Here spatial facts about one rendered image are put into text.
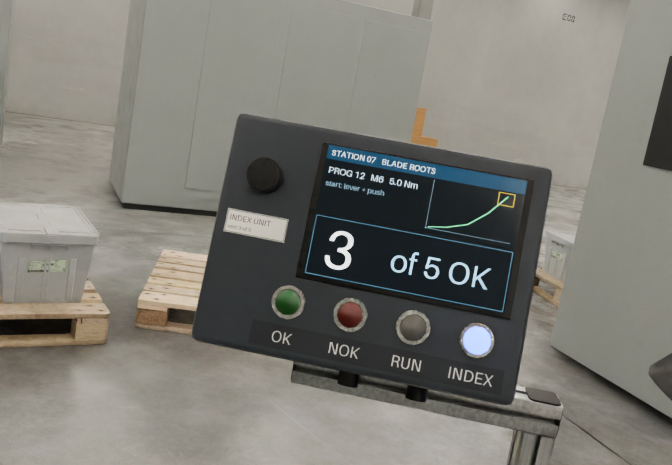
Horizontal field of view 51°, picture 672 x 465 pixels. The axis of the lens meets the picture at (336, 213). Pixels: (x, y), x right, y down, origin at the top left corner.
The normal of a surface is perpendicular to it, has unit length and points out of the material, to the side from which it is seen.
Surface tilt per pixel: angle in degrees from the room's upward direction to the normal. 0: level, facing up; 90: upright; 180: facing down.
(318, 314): 75
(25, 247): 96
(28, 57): 90
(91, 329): 90
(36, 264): 96
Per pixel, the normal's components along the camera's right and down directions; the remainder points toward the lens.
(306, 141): -0.06, -0.11
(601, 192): -0.91, -0.09
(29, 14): 0.38, 0.22
